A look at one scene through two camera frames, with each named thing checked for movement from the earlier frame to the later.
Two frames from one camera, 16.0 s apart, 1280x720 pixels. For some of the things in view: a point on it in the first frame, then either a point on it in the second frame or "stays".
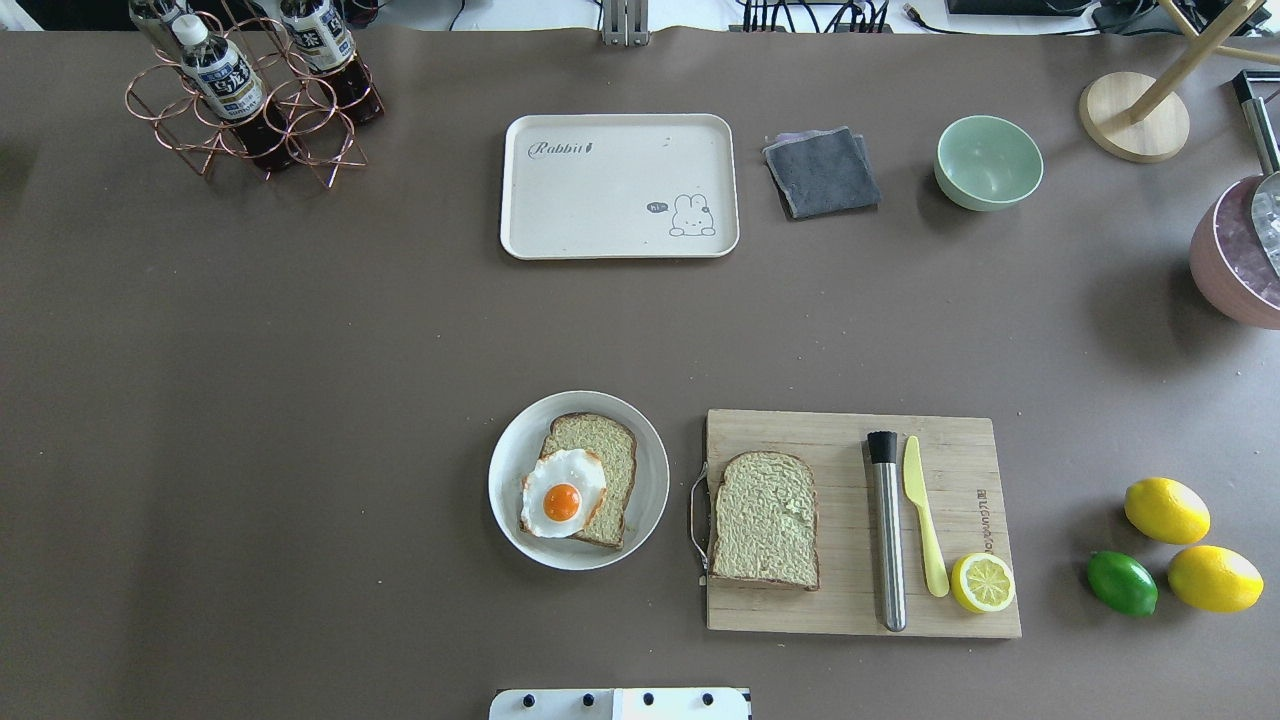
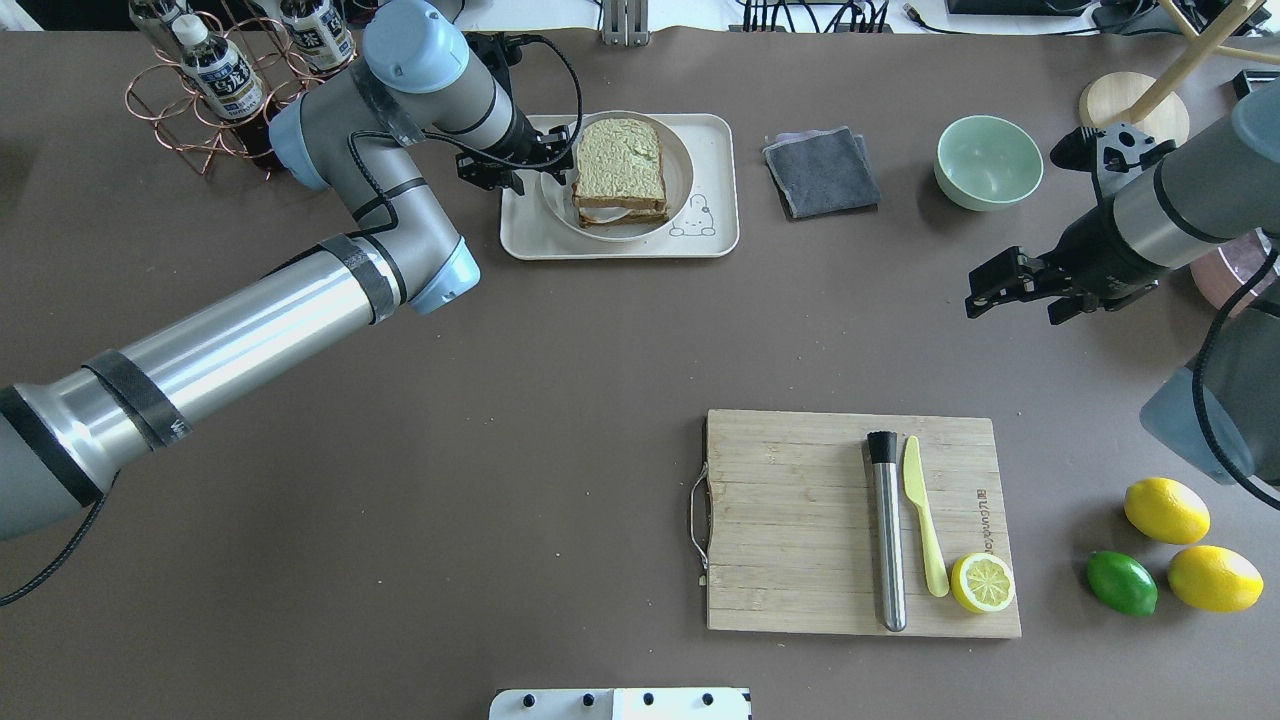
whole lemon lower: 1215,579 stays
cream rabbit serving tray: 619,186 stays
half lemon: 982,582 stays
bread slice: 615,446 to 636,216
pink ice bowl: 1229,262 stays
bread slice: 766,523 to 619,164
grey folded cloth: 823,171 stays
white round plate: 578,480 to 678,176
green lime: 1123,582 stays
